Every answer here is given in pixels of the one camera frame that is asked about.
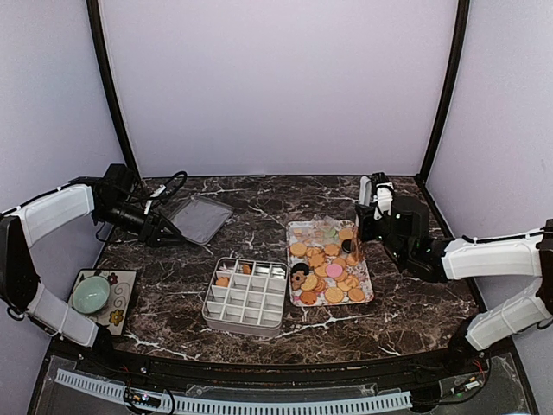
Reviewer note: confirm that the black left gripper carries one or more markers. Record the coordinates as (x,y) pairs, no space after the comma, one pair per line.
(156,221)

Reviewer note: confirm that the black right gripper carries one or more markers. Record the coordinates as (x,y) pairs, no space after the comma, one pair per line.
(365,220)

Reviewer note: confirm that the silver metal tongs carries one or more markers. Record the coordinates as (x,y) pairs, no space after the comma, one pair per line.
(360,208)

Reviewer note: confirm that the pink round cookie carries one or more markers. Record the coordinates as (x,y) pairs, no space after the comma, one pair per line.
(334,270)

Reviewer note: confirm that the silver divided cookie tin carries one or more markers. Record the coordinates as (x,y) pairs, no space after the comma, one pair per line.
(251,304)

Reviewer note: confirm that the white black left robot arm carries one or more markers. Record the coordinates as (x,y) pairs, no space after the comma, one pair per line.
(46,233)

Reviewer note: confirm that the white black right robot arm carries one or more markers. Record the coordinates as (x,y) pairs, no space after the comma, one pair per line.
(402,226)

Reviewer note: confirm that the silver tin lid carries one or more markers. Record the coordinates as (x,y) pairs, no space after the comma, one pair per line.
(199,218)

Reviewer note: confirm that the round orange cookie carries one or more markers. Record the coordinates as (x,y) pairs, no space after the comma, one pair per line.
(356,295)

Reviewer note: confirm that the floral cookie tray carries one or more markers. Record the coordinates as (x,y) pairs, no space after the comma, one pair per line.
(324,270)

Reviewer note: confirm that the floral square coaster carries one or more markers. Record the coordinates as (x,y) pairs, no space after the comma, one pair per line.
(114,313)

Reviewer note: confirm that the round tan biscuit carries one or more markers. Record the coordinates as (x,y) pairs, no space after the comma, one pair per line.
(334,295)

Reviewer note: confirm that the green ceramic cup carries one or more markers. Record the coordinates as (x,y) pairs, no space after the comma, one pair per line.
(91,295)

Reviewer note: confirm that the tan sandwich biscuit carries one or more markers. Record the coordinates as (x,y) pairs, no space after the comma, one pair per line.
(298,249)

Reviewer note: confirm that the black chocolate sandwich cookie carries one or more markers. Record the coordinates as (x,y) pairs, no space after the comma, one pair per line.
(300,267)

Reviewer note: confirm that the brown flower jam cookie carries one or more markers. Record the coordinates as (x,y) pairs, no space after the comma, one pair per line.
(297,280)

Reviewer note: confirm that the orange chip cookie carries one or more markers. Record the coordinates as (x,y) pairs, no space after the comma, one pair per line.
(308,297)

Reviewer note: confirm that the right black frame post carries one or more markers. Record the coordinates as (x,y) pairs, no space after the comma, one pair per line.
(450,76)

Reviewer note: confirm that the black frame post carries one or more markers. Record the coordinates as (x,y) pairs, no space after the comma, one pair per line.
(111,95)
(450,76)

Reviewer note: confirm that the left black frame post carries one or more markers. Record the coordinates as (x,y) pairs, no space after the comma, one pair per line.
(111,95)

